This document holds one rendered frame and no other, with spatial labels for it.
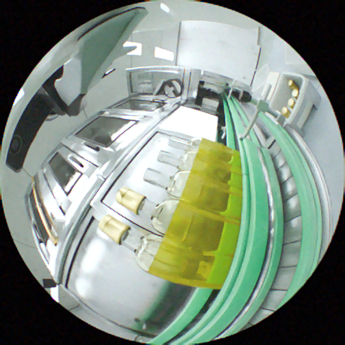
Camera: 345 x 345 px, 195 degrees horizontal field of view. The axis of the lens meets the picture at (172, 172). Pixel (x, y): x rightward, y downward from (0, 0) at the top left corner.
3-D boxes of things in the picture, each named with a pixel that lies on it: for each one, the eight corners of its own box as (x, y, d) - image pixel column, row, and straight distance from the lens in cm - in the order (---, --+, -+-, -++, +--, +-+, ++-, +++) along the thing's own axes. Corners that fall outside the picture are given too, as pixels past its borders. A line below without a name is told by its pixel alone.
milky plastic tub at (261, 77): (264, 80, 98) (254, 74, 96) (278, 70, 83) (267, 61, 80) (261, 98, 90) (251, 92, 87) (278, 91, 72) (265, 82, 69)
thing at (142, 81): (203, 94, 184) (154, 87, 212) (208, 73, 182) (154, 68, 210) (194, 104, 116) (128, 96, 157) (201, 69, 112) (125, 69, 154)
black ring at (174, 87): (181, 99, 119) (163, 96, 126) (184, 79, 115) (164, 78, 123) (180, 100, 114) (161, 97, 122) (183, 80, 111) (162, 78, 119)
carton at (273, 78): (271, 101, 71) (261, 94, 68) (280, 79, 73) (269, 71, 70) (280, 109, 61) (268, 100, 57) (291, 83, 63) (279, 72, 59)
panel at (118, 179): (218, 120, 92) (179, 109, 95) (219, 116, 91) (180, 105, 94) (186, 257, 33) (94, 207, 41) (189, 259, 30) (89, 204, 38)
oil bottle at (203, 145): (250, 173, 35) (187, 148, 30) (262, 161, 32) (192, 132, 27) (252, 188, 32) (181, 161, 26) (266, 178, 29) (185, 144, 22)
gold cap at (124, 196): (148, 198, 19) (129, 189, 21) (144, 194, 16) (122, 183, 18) (140, 215, 19) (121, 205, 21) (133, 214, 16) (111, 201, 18)
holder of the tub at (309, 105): (273, 133, 57) (261, 124, 53) (296, 85, 59) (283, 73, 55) (287, 157, 44) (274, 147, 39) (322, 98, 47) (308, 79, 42)
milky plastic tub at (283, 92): (278, 123, 57) (263, 113, 52) (296, 84, 59) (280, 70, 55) (296, 146, 43) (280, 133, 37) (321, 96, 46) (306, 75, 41)
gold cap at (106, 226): (116, 246, 16) (94, 229, 18) (124, 245, 20) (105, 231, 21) (126, 225, 16) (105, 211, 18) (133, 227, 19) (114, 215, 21)
